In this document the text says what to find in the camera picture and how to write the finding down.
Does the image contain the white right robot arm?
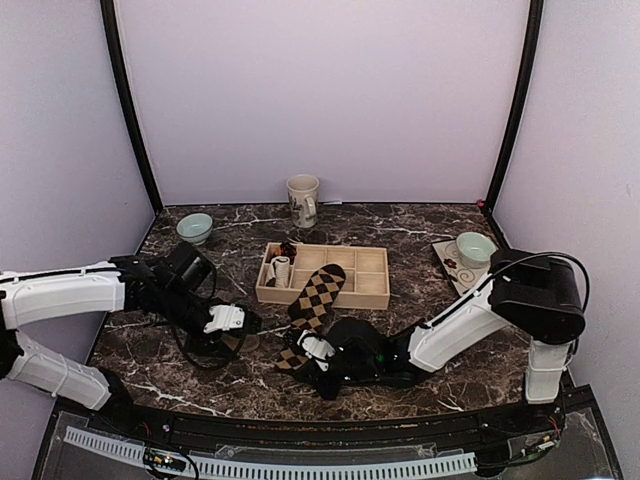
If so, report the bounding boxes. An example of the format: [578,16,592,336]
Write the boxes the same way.
[313,249,590,434]

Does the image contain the pale green bowl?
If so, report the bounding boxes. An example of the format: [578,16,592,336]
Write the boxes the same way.
[455,232,498,269]

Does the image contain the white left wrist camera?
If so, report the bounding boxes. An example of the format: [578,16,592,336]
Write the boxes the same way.
[203,304,246,335]

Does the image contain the black front table rail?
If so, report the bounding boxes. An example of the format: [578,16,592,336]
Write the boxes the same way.
[54,387,596,451]

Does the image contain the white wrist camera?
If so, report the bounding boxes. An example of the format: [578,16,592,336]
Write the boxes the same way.
[203,304,246,335]
[297,330,335,372]

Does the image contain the beige ribbed sock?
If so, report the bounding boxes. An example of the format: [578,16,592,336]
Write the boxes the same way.
[221,334,260,354]

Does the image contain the teal striped ceramic bowl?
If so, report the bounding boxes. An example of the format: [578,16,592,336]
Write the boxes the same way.
[176,213,214,246]

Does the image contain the black left corner post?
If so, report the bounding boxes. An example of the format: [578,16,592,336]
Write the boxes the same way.
[99,0,164,215]

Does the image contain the white slotted cable duct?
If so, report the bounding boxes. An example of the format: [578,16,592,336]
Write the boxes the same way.
[63,427,477,479]

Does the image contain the wooden compartment tray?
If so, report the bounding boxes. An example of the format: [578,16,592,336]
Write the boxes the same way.
[255,243,390,310]

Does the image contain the rolled red argyle sock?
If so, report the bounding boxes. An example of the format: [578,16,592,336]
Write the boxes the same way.
[277,242,297,258]

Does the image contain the green circuit board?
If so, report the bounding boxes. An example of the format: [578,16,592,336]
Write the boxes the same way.
[143,448,187,472]

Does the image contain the coral pattern ceramic mug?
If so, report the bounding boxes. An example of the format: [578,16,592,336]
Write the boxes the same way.
[286,174,320,229]

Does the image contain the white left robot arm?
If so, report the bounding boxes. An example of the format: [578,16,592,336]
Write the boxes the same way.
[1,242,261,436]

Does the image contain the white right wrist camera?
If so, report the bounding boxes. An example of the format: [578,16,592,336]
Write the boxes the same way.
[297,330,335,372]

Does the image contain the black right corner post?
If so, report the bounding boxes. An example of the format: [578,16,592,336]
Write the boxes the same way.
[483,0,544,217]

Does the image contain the brown yellow argyle sock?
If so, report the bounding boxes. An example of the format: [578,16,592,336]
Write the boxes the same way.
[275,264,346,384]

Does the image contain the rolled white ribbed sock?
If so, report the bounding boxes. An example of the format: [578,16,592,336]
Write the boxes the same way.
[265,255,291,289]

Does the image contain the black corner post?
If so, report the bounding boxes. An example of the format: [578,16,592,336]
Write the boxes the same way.
[483,0,544,217]
[99,0,164,215]

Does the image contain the floral square plate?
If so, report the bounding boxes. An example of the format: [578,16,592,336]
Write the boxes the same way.
[431,239,490,297]

